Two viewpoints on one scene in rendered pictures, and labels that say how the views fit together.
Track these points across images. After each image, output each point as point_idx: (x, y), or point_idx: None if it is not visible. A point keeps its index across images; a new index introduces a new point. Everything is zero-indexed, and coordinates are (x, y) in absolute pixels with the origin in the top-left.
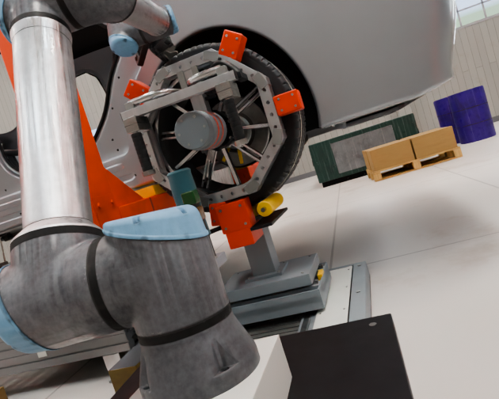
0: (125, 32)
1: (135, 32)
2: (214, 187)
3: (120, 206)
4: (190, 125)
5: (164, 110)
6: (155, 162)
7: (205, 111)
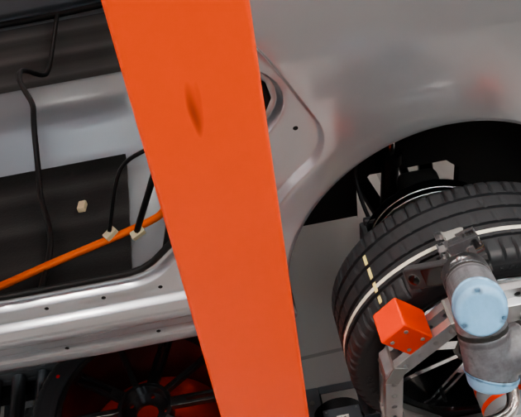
0: (515, 374)
1: None
2: (431, 376)
3: None
4: None
5: None
6: (400, 412)
7: None
